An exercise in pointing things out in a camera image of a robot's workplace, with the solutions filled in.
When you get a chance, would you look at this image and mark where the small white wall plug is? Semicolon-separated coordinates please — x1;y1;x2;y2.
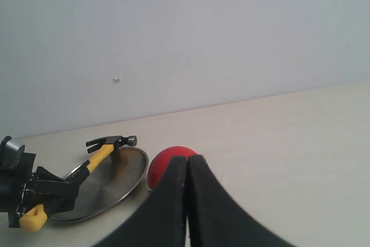
112;77;120;83

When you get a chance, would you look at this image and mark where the round steel plate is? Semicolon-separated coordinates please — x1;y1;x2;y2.
51;146;149;223

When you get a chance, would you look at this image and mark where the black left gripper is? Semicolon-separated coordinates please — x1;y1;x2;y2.
1;154;79;227

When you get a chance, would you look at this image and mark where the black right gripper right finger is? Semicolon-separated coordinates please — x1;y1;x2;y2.
186;155;292;247

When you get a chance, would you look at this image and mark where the red dome push button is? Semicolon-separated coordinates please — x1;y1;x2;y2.
147;145;200;191

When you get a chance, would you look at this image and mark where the yellow black claw hammer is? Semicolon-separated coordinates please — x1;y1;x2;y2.
20;135;138;232

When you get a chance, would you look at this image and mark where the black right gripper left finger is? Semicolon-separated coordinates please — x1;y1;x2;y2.
95;156;187;247

